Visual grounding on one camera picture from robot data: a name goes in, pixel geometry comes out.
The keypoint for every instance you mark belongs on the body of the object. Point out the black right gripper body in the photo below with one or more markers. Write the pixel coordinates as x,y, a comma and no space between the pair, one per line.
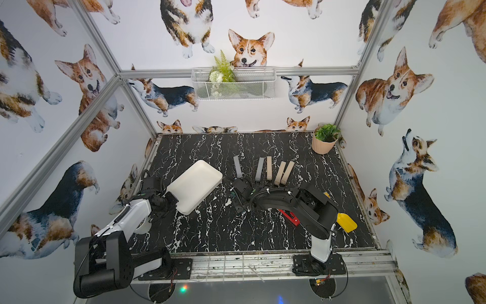
238,204

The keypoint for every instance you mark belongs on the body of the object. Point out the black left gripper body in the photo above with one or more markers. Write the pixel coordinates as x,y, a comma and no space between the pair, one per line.
167,201

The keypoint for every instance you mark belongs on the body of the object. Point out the light grey pruning pliers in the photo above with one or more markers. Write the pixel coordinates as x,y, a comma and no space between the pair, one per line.
238,167

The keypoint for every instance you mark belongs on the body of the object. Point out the white plastic storage box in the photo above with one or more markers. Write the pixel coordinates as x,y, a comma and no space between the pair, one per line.
194,185

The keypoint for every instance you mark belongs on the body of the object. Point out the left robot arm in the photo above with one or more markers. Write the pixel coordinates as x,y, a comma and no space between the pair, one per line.
104,263

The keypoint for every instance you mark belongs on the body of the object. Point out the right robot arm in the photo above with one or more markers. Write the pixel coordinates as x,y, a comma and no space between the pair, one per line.
316,212

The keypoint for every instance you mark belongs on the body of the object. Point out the beige pruning pliers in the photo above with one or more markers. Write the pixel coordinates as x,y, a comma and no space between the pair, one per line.
280,173

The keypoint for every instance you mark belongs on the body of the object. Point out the tan pruning pliers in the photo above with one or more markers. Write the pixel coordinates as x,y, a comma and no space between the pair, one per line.
269,168

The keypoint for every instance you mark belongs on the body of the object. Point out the light wood pruning pliers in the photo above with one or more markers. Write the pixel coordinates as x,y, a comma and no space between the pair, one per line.
287,173

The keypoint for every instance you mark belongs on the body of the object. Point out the red tool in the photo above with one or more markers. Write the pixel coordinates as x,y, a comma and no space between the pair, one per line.
290,217

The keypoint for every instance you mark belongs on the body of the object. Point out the potted green plant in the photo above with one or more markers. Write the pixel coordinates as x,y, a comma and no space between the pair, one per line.
324,138

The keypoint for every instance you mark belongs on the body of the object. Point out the yellow plastic shovel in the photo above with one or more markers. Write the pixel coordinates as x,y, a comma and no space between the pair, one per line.
343,220

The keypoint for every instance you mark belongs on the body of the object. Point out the fern and white flower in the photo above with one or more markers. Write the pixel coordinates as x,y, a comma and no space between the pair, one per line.
222,72

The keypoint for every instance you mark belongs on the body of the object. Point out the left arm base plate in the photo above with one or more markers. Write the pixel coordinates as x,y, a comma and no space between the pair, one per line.
177,269

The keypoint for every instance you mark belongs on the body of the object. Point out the metal front rail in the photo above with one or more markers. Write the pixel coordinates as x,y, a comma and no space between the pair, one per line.
247,266

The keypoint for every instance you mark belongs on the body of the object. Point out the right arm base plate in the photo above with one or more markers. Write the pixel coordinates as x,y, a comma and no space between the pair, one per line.
306,265

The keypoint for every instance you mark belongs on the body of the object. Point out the white wire basket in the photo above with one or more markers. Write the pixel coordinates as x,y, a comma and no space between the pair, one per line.
244,84

